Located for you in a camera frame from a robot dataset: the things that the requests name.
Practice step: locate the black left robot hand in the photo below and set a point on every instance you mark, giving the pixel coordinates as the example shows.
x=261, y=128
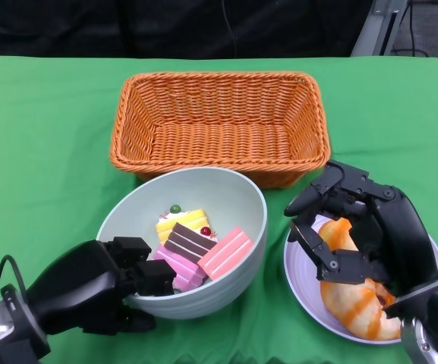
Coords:
x=82, y=284

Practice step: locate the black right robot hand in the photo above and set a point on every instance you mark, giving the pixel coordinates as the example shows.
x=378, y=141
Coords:
x=401, y=235

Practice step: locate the long striped orange bread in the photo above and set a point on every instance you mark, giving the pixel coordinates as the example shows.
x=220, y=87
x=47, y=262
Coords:
x=336, y=231

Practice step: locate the yellow cake slice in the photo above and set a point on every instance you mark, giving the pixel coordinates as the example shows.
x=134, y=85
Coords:
x=180, y=223

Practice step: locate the brown chocolate cake slice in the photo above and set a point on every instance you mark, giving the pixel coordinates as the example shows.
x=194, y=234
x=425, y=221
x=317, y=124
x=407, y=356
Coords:
x=190, y=242

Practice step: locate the salmon pink cake slice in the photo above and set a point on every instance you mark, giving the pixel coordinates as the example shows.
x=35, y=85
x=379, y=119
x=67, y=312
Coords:
x=226, y=254

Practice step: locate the grey round bowl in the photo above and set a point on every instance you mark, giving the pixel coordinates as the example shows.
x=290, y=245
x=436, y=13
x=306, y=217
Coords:
x=222, y=197

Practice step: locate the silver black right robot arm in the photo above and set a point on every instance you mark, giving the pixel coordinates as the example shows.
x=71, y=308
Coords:
x=431, y=345

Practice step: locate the white round plate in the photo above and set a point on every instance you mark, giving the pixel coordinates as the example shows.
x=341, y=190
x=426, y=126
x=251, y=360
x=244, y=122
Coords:
x=298, y=273

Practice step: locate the orange wicker basket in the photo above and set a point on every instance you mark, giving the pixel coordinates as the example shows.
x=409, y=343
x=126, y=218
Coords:
x=218, y=144

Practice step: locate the green tablecloth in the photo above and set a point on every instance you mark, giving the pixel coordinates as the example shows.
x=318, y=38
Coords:
x=51, y=132

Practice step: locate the black cloth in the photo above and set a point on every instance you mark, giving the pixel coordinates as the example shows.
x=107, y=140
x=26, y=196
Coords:
x=89, y=26

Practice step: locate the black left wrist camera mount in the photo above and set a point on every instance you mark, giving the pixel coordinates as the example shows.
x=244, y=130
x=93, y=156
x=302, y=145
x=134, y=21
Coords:
x=21, y=333

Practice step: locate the grey aluminium frame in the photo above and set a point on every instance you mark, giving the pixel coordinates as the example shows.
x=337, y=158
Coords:
x=372, y=28

